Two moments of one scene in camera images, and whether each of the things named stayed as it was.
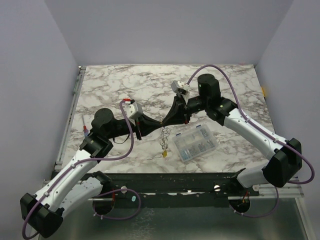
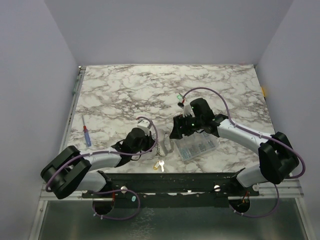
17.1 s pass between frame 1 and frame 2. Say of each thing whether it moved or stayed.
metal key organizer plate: moved
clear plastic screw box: stayed
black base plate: stayed
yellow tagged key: moved
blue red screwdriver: stayed
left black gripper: moved
